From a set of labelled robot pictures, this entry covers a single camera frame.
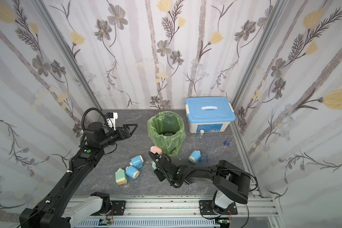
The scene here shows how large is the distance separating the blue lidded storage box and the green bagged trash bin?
0.10 metres

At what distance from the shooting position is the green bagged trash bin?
30.7 inches

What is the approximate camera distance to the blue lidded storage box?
3.11 feet
